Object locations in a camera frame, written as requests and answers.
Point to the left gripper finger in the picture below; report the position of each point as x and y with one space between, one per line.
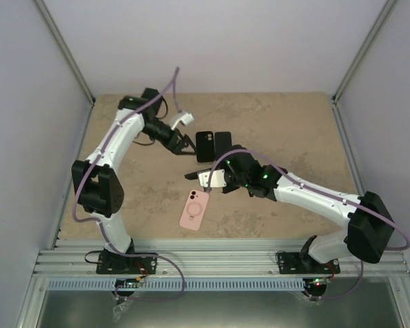
186 143
182 151

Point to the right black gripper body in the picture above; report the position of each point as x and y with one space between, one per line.
227 190

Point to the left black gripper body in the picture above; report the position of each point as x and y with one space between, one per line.
168 141

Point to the black phone case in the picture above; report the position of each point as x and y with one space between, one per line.
205 147

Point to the black phone with blue edge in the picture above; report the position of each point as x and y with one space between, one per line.
223 143

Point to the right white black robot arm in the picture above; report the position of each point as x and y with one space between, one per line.
366 225

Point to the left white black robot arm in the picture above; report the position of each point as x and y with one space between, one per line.
97 187

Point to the pink phone case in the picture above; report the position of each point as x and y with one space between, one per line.
194 210

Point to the left circuit board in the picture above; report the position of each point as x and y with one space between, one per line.
130 283

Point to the circuit board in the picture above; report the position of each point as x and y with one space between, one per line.
130 283
316 282

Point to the right circuit board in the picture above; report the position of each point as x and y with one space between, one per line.
316 282

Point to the clear plastic bag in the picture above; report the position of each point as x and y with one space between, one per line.
120 308

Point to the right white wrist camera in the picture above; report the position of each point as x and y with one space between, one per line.
216 179

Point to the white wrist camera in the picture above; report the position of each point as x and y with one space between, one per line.
183 118
216 179

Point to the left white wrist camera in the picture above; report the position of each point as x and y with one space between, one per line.
183 118

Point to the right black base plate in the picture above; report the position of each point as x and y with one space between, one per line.
294 263

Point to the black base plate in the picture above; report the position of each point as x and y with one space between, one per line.
115 264
294 263

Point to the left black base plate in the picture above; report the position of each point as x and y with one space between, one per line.
115 264

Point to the aluminium rail frame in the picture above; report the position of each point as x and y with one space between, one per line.
236 257

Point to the grey slotted cable duct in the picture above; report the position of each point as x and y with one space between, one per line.
174 284

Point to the left corner aluminium post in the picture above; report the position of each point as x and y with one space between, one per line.
58 38

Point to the corner aluminium post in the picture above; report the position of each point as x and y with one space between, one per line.
373 33
58 38

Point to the right corner aluminium post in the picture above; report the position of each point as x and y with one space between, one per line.
373 33

